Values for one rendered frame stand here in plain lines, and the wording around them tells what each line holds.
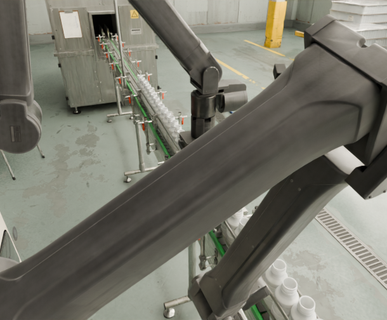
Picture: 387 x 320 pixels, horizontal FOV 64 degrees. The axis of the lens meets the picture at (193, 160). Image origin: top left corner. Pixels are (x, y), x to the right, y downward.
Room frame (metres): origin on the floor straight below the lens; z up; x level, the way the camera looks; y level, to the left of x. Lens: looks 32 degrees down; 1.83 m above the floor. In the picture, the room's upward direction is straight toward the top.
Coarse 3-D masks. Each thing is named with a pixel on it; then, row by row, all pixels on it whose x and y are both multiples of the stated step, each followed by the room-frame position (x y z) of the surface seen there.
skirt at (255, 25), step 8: (216, 24) 10.91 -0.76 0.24; (224, 24) 10.99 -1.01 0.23; (232, 24) 11.09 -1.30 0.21; (240, 24) 11.19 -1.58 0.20; (248, 24) 11.29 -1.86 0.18; (256, 24) 11.40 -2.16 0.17; (264, 24) 11.50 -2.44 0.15; (288, 24) 11.84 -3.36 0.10; (200, 32) 10.70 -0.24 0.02; (208, 32) 10.78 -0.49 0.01; (32, 40) 9.01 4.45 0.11; (40, 40) 9.07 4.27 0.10; (48, 40) 9.14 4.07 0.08
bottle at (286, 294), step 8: (288, 280) 0.50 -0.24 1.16; (280, 288) 0.49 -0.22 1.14; (288, 288) 0.47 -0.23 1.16; (296, 288) 0.48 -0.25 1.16; (280, 296) 0.48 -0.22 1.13; (288, 296) 0.47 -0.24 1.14; (296, 296) 0.48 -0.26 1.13; (272, 304) 0.49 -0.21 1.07; (280, 304) 0.47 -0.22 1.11; (288, 304) 0.46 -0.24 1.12; (272, 312) 0.48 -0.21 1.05; (280, 312) 0.46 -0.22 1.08; (288, 312) 0.46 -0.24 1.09
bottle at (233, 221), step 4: (240, 212) 0.75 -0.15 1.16; (232, 216) 0.75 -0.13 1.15; (236, 216) 0.75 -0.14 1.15; (240, 216) 0.75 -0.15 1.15; (228, 220) 0.76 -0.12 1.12; (232, 220) 0.75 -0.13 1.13; (236, 220) 0.75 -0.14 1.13; (228, 224) 0.75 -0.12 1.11; (232, 224) 0.74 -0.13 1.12; (236, 224) 0.74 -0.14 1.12; (232, 228) 0.74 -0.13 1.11; (228, 232) 0.75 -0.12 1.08; (228, 236) 0.75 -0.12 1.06; (232, 236) 0.74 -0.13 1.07; (228, 240) 0.75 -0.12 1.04; (232, 240) 0.74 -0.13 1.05
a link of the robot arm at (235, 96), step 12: (204, 72) 0.62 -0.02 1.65; (216, 72) 0.63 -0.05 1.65; (192, 84) 0.68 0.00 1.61; (204, 84) 0.62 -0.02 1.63; (216, 84) 0.63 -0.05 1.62; (228, 84) 0.66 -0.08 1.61; (240, 84) 0.67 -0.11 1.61; (228, 96) 0.66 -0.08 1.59; (240, 96) 0.67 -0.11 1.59; (228, 108) 0.65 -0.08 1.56
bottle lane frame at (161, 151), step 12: (120, 72) 2.90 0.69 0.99; (132, 72) 2.87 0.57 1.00; (120, 84) 3.04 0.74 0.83; (144, 132) 1.97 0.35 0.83; (156, 132) 1.66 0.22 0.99; (156, 144) 1.61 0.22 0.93; (156, 156) 1.64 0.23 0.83; (216, 240) 0.79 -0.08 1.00; (252, 312) 0.53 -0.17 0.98; (264, 312) 0.52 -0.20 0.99
